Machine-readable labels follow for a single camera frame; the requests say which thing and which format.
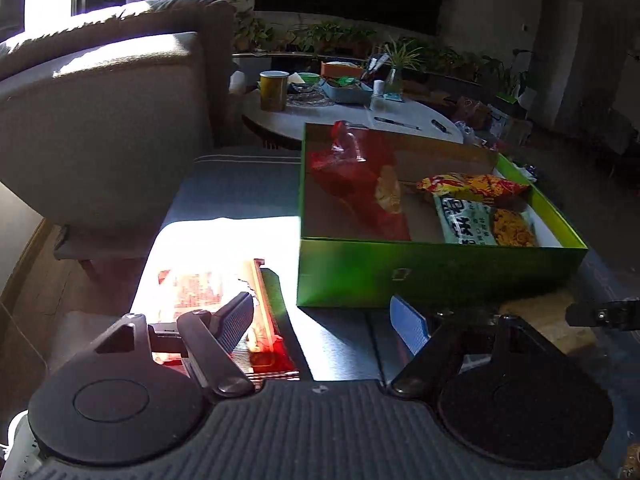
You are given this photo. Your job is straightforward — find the red checkered snack pack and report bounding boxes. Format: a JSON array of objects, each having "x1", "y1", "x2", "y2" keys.
[{"x1": 145, "y1": 259, "x2": 299, "y2": 388}]

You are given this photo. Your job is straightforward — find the green vegetable roll snack bag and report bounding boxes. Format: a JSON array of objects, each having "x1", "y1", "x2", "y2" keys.
[{"x1": 434, "y1": 196, "x2": 538, "y2": 247}]

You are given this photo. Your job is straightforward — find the red yellow noodle snack bag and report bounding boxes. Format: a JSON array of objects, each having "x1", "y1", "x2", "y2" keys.
[{"x1": 416, "y1": 172, "x2": 529, "y2": 208}]

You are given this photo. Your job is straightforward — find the red rice cracker bag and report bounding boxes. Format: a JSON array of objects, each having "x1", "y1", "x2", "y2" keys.
[{"x1": 308, "y1": 120, "x2": 410, "y2": 240}]

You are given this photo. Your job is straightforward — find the blue striped tablecloth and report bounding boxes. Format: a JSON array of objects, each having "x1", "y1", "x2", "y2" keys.
[{"x1": 127, "y1": 145, "x2": 640, "y2": 476}]

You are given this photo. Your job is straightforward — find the green cardboard box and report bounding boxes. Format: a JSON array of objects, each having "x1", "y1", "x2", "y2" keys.
[{"x1": 297, "y1": 124, "x2": 588, "y2": 308}]

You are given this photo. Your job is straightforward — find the black marker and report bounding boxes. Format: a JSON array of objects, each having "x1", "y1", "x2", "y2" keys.
[{"x1": 431, "y1": 119, "x2": 454, "y2": 136}]

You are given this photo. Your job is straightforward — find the black pen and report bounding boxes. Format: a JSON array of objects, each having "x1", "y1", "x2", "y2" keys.
[{"x1": 374, "y1": 116, "x2": 421, "y2": 131}]

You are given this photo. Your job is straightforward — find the white round coffee table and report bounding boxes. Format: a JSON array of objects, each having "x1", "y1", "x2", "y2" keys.
[{"x1": 242, "y1": 90, "x2": 463, "y2": 144}]

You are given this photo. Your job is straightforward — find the beige sofa armchair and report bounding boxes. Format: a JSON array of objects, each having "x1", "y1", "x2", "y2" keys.
[{"x1": 1, "y1": 0, "x2": 234, "y2": 261}]

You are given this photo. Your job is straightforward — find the yellow tin can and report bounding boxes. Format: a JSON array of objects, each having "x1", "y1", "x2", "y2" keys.
[{"x1": 259, "y1": 70, "x2": 290, "y2": 112}]

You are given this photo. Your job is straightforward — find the blue plastic basket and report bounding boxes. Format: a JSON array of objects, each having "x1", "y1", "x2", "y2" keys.
[{"x1": 320, "y1": 80, "x2": 373, "y2": 106}]

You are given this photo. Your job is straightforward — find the orange tissue box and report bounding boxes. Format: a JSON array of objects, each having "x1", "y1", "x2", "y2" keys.
[{"x1": 320, "y1": 61, "x2": 363, "y2": 79}]

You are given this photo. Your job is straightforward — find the spider plant in glass vase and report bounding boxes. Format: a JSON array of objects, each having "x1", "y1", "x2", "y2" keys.
[{"x1": 378, "y1": 39, "x2": 421, "y2": 102}]

